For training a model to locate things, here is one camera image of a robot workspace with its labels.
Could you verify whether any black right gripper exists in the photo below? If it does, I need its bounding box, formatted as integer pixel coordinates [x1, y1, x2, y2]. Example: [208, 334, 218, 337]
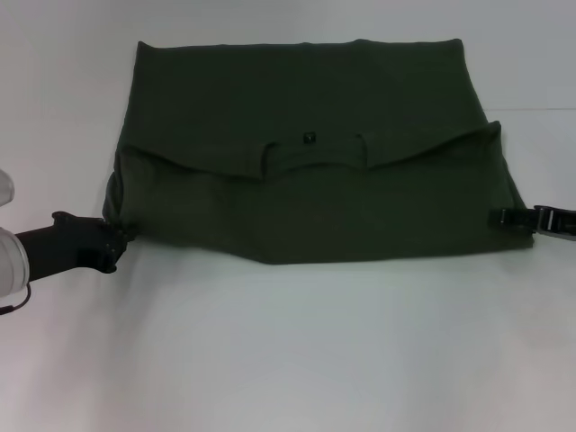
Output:
[488, 204, 576, 245]

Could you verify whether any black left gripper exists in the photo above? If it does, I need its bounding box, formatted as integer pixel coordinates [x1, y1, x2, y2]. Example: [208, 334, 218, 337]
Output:
[14, 210, 140, 284]

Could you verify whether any dark green printed T-shirt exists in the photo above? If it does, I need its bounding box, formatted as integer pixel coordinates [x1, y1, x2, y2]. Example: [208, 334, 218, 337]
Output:
[99, 38, 537, 267]

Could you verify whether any left arm cable with plug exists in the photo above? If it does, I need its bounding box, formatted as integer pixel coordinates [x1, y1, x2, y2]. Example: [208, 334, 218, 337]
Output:
[0, 281, 33, 317]

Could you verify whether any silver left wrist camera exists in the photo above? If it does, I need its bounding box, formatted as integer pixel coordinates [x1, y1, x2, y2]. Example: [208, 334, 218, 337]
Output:
[0, 168, 17, 209]

